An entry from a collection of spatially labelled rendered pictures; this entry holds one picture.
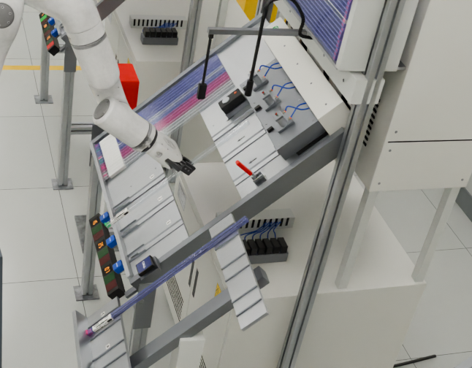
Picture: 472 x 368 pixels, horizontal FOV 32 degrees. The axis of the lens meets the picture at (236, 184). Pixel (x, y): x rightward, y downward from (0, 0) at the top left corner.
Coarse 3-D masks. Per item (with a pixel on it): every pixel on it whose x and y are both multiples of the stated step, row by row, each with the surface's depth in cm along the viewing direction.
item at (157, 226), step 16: (144, 160) 258; (128, 176) 258; (144, 176) 254; (160, 176) 249; (112, 192) 258; (128, 192) 253; (144, 192) 248; (160, 192) 245; (144, 208) 244; (160, 208) 240; (176, 208) 237; (128, 224) 243; (144, 224) 240; (160, 224) 236; (176, 224) 232; (128, 240) 240; (144, 240) 236; (160, 240) 232; (176, 240) 229; (128, 256) 235; (144, 256) 232; (160, 256) 228
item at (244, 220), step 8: (240, 224) 198; (224, 232) 199; (232, 232) 199; (216, 240) 199; (200, 248) 201; (208, 248) 200; (192, 256) 201; (184, 264) 202; (168, 272) 203; (176, 272) 203; (160, 280) 203; (152, 288) 204; (136, 296) 205; (144, 296) 205; (128, 304) 205; (120, 312) 206
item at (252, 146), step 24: (264, 24) 266; (240, 48) 265; (264, 48) 258; (240, 72) 258; (216, 120) 250; (240, 120) 244; (240, 144) 238; (264, 144) 232; (264, 168) 226; (240, 192) 226
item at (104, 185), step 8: (96, 160) 269; (96, 168) 266; (104, 184) 259; (104, 192) 256; (112, 208) 251; (112, 216) 247; (120, 232) 243; (120, 240) 238; (120, 248) 236; (128, 264) 231; (128, 272) 228
